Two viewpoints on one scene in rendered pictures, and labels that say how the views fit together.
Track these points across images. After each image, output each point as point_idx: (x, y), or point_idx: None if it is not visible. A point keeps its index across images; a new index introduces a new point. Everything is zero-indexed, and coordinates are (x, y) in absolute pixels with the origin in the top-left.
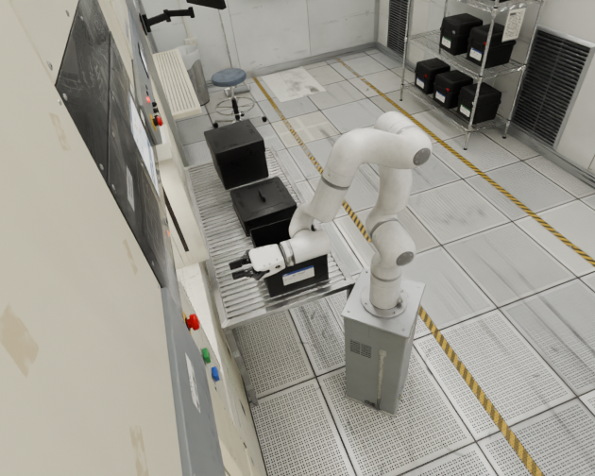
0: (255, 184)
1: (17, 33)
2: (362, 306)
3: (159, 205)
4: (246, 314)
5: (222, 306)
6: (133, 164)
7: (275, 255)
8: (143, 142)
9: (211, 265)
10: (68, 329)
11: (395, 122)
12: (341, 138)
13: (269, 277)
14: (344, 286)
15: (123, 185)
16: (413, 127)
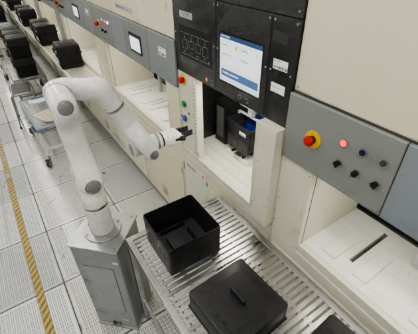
0: (259, 323)
1: None
2: (121, 221)
3: (212, 71)
4: (205, 204)
5: (226, 207)
6: (200, 26)
7: (163, 132)
8: (237, 63)
9: (257, 234)
10: None
11: (61, 87)
12: (103, 78)
13: (188, 200)
14: (134, 234)
15: (180, 5)
16: (51, 83)
